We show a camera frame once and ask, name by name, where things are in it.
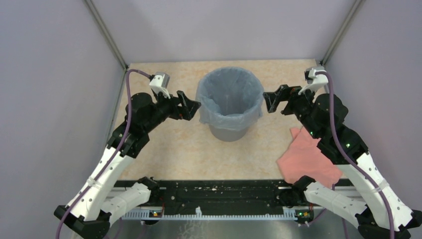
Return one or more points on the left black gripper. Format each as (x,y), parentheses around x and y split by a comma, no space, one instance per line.
(192,106)

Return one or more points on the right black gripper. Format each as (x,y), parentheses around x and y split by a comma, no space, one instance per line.
(273,98)

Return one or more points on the grey plastic trash bin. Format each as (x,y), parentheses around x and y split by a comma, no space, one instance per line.
(227,132)

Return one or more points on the blue plastic trash bag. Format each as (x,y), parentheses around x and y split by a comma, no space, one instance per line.
(229,99)

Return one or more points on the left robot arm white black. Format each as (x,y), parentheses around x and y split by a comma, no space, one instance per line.
(90,214)

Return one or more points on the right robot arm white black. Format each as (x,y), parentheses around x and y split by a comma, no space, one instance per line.
(381,214)

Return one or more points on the pink cloth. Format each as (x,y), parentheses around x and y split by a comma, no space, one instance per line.
(303,158)

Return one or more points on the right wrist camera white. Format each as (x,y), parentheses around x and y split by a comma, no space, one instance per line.
(315,78)

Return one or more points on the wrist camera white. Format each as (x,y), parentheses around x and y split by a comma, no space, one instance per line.
(159,84)
(315,78)

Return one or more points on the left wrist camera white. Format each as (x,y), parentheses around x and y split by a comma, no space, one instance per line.
(159,84)

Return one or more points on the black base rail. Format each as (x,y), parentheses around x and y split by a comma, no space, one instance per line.
(226,197)

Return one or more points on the grey slotted cable duct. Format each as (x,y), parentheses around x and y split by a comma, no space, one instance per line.
(147,215)

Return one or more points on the right aluminium frame post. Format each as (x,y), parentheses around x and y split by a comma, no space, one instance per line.
(351,15)

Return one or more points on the aluminium frame post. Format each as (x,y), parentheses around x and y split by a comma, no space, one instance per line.
(106,34)
(351,15)

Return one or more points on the left aluminium frame post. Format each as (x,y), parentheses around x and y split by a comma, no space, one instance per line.
(106,34)

